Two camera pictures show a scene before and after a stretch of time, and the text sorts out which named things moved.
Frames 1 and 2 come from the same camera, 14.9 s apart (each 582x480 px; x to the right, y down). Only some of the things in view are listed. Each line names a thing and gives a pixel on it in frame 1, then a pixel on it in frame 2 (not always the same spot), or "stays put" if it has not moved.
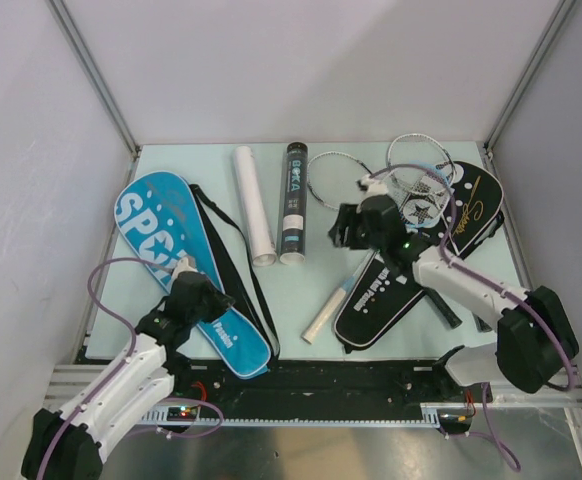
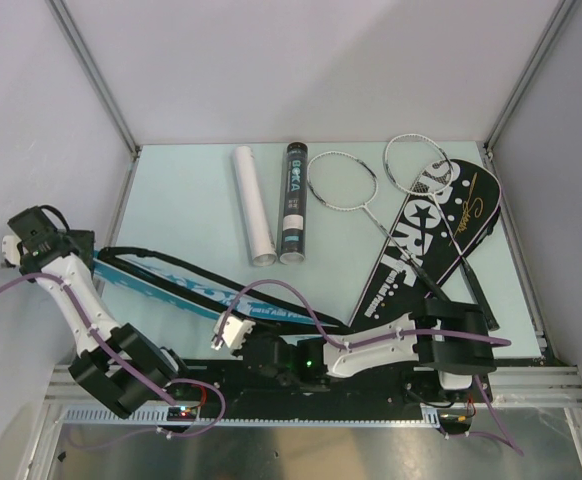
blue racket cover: (161, 215) -> (206, 289)
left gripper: (221, 301) -> (85, 241)
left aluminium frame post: (73, 37) stays put
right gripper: (346, 218) -> (251, 335)
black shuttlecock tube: (293, 237) stays put
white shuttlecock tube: (257, 227) stays put
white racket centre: (333, 178) stays put
